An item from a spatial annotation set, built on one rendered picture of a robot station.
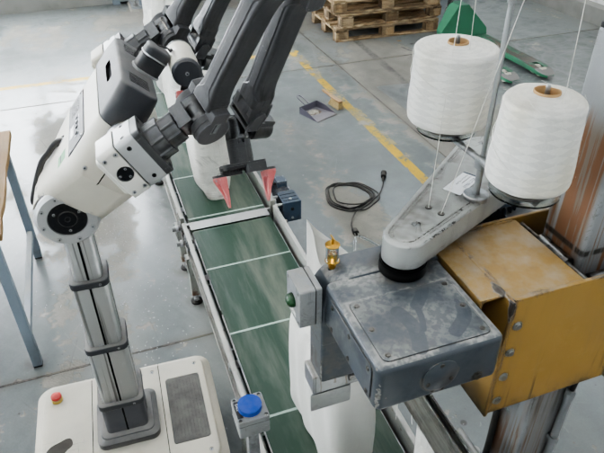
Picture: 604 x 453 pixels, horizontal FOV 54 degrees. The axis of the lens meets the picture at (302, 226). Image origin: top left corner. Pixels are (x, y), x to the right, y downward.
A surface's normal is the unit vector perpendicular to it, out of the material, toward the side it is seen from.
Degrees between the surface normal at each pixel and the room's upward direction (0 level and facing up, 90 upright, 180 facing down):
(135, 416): 90
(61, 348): 0
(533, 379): 90
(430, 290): 0
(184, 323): 0
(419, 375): 90
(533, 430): 90
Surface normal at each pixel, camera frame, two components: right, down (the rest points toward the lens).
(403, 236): 0.00, -0.82
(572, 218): -0.94, 0.20
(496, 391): 0.34, 0.54
